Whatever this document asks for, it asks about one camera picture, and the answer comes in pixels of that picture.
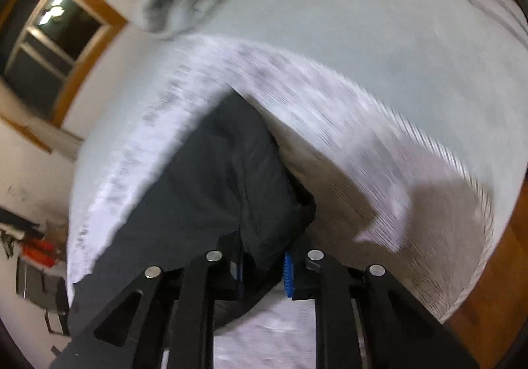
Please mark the black pants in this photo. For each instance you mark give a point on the black pants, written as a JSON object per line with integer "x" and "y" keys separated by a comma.
{"x": 214, "y": 187}

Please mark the pale green bed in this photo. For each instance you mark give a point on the pale green bed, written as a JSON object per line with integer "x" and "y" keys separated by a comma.
{"x": 392, "y": 76}

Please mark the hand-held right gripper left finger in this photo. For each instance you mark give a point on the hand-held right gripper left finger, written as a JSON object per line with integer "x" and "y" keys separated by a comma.
{"x": 238, "y": 276}

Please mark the wooden framed window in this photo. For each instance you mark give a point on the wooden framed window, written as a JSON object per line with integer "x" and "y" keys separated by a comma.
{"x": 57, "y": 39}

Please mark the white printed blanket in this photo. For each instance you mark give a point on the white printed blanket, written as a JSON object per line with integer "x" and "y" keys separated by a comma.
{"x": 313, "y": 113}

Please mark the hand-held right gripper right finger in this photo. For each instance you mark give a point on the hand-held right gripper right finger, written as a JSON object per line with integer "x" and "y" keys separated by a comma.
{"x": 289, "y": 275}

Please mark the red and black clutter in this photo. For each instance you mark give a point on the red and black clutter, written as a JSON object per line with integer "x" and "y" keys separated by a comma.
{"x": 35, "y": 253}

